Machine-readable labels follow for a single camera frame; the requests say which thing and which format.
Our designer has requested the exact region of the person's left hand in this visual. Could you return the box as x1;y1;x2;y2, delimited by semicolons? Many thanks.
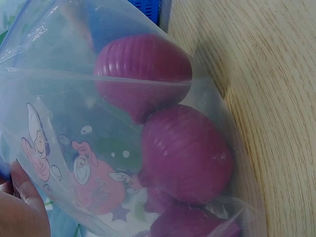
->
0;160;51;237

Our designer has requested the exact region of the clear printed zip bag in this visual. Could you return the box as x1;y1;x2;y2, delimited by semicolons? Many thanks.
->
0;0;269;237

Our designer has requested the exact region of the purple toy onion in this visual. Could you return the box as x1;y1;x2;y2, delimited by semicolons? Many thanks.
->
93;34;193;125
145;187;241;237
139;104;235;205

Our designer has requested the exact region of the blue plastic basket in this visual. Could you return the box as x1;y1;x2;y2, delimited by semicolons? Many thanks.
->
127;0;171;28

